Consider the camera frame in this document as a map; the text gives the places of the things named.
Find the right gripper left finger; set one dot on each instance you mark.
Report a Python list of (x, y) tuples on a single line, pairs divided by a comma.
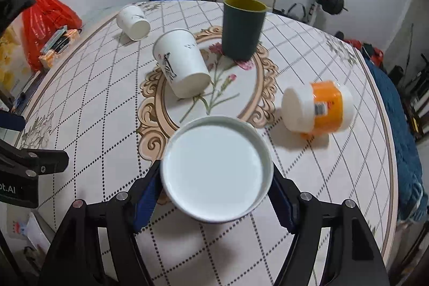
[(74, 256)]

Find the dark green plastic cup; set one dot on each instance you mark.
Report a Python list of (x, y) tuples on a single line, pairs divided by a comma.
[(242, 26)]

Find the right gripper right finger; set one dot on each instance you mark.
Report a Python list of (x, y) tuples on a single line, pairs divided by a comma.
[(353, 257)]

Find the plain white paper cup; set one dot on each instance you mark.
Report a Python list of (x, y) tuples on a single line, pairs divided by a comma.
[(131, 19)]

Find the yellow flower printed box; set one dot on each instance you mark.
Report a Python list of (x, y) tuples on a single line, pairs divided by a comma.
[(12, 59)]

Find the red ribbed paper cup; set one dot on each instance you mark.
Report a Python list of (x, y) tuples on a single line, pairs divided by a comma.
[(216, 169)]

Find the orange tissue pack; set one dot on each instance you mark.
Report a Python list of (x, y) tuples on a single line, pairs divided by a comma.
[(52, 51)]

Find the floral checked tablecloth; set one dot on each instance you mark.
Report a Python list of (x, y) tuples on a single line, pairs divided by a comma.
[(109, 106)]

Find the red plastic bag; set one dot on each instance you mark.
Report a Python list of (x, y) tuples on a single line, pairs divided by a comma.
[(40, 22)]

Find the orange and white jar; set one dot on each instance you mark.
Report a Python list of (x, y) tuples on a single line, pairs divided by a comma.
[(318, 108)]

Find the blue quilted blanket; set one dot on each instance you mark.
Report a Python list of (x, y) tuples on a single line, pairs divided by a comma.
[(412, 197)]

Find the white cup with black calligraphy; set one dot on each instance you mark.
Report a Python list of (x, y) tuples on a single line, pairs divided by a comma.
[(181, 62)]

